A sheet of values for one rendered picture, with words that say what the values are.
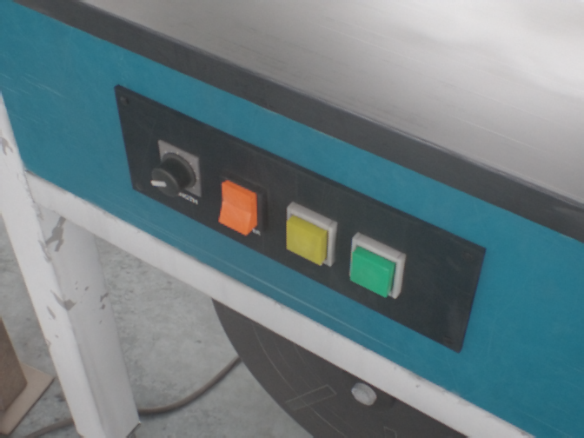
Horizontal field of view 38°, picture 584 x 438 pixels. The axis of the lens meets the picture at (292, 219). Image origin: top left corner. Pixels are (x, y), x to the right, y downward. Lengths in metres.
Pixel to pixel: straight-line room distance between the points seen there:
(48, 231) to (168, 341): 0.52
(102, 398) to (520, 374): 0.57
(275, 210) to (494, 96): 0.15
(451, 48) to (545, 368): 0.18
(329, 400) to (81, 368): 0.28
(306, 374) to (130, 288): 0.43
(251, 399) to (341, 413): 0.22
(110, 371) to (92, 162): 0.38
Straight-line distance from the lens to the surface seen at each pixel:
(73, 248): 0.80
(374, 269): 0.48
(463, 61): 0.47
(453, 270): 0.47
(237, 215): 0.52
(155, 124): 0.54
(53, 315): 0.87
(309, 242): 0.49
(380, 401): 0.87
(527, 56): 0.49
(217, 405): 1.19
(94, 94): 0.58
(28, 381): 1.25
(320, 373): 0.96
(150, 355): 1.24
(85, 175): 0.65
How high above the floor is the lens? 1.01
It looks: 46 degrees down
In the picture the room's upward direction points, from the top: straight up
